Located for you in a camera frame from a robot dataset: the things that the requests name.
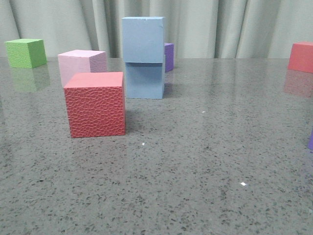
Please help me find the pink foam cube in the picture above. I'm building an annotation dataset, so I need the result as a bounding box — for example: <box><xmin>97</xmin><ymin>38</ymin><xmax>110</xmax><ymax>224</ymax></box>
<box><xmin>58</xmin><ymin>49</ymin><xmax>107</xmax><ymax>87</ymax></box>

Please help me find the grey curtain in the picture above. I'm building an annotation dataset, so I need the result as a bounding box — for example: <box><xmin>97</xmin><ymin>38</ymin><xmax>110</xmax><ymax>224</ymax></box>
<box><xmin>0</xmin><ymin>0</ymin><xmax>313</xmax><ymax>58</ymax></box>

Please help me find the red textured foam cube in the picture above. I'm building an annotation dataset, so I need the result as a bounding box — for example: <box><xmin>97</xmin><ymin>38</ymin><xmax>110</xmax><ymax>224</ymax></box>
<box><xmin>64</xmin><ymin>72</ymin><xmax>126</xmax><ymax>138</ymax></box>

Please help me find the red foam cube far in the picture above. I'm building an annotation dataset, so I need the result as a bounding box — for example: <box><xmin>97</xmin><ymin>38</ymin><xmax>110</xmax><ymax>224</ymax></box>
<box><xmin>288</xmin><ymin>42</ymin><xmax>313</xmax><ymax>73</ymax></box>

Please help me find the purple foam cube near edge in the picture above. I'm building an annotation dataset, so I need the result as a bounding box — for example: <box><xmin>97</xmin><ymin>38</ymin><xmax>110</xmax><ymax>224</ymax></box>
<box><xmin>308</xmin><ymin>130</ymin><xmax>313</xmax><ymax>150</ymax></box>

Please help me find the blue foam cube edge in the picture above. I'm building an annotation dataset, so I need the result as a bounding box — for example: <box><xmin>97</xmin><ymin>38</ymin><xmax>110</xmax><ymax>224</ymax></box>
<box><xmin>122</xmin><ymin>17</ymin><xmax>165</xmax><ymax>63</ymax></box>

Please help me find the light blue foam cube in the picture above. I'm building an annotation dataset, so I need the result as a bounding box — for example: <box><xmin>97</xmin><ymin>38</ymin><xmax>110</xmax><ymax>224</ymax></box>
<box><xmin>125</xmin><ymin>63</ymin><xmax>165</xmax><ymax>99</ymax></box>

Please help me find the green foam cube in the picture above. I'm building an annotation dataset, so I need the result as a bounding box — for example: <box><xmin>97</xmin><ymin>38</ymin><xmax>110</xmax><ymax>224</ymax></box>
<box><xmin>4</xmin><ymin>39</ymin><xmax>47</xmax><ymax>69</ymax></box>

